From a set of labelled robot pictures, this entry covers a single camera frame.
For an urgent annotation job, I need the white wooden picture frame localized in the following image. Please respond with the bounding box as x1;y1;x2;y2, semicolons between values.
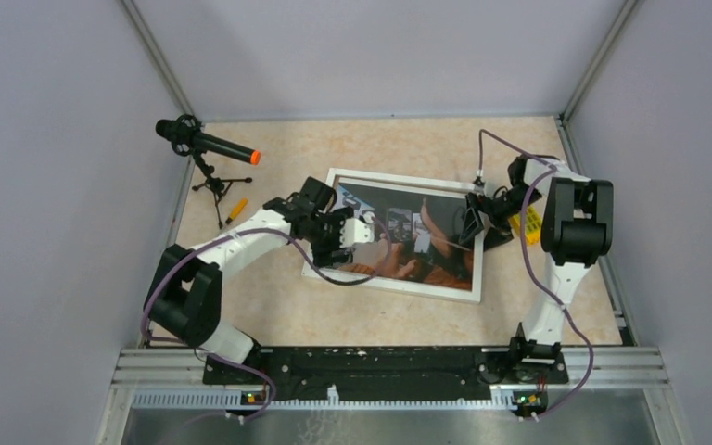
322;168;484;304

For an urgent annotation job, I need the yellow green toy window block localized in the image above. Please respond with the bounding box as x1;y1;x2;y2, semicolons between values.
509;206;542;245

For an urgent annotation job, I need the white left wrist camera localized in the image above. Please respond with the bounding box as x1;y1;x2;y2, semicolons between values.
339;216;375;248

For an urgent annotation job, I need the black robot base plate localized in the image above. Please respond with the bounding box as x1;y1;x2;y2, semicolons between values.
202;346;569;401

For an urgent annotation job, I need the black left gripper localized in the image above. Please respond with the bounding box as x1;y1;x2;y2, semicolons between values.
305;205;352;268

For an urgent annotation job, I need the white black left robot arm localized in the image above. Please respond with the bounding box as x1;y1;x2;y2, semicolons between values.
141;177;373;384

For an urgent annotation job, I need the yellow screwdriver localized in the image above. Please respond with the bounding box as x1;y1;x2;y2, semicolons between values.
219;198;248;229

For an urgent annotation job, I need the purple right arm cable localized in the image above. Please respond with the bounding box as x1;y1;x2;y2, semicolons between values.
477;129;595;423

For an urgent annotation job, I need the black tripod microphone stand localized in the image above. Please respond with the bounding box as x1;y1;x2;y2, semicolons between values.
192;154;253;229

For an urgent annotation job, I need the aluminium front rail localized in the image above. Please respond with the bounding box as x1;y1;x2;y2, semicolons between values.
96;347;693;444

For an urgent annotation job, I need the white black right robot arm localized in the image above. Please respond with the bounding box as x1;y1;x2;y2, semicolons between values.
458;155;614;382

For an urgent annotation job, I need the black microphone orange tip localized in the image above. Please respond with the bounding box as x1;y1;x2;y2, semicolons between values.
155;116;261;165

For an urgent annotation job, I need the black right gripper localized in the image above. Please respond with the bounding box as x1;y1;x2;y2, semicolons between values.
459;186;541;253

